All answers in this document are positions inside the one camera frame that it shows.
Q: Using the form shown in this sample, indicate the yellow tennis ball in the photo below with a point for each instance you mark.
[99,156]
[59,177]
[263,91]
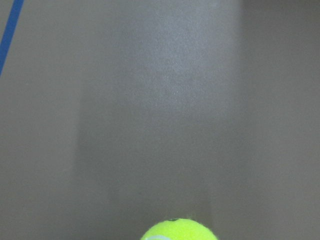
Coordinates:
[179,229]

